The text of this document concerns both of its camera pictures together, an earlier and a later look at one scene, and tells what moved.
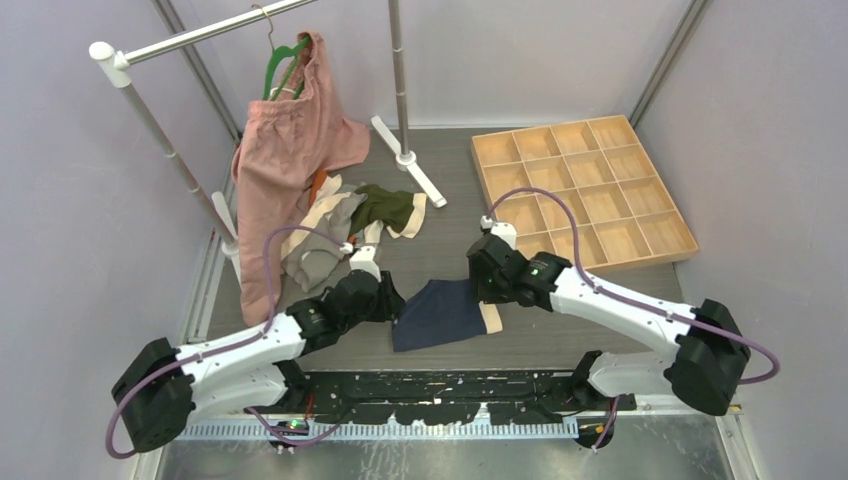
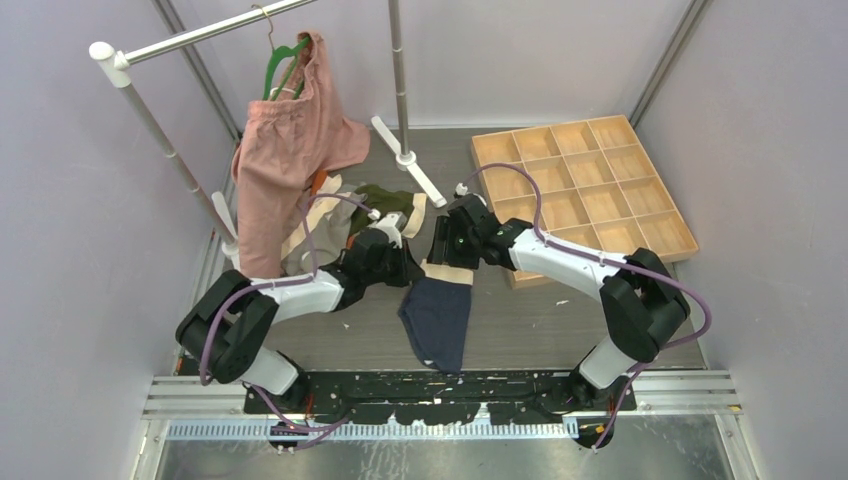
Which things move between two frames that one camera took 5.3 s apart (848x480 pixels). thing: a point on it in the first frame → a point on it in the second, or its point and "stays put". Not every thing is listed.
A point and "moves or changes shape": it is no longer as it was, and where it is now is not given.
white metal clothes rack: (117, 63) stays put
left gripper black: (390, 301) → (409, 271)
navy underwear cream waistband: (442, 311) moves or changes shape
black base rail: (449, 397) stays put
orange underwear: (316, 184) stays put
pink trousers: (285, 139) stays put
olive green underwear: (393, 208) stays put
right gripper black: (483, 293) → (446, 230)
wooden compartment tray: (619, 212) stays put
